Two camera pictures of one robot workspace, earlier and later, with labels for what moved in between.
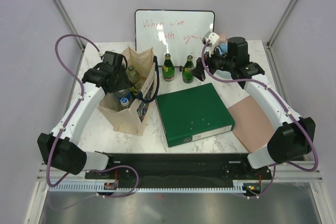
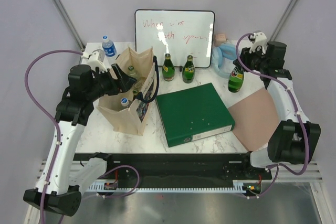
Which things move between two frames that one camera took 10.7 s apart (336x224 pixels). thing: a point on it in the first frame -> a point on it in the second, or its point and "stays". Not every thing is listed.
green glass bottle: x=187 y=77 stays
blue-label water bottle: x=125 y=93 -> x=108 y=48
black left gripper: x=124 y=84 stays
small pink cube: x=222 y=37 stays
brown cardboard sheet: x=252 y=127 stays
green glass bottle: x=138 y=84 -> x=235 y=80
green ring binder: x=192 y=114 stays
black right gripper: x=199 y=71 -> x=245 y=55
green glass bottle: x=168 y=68 stays
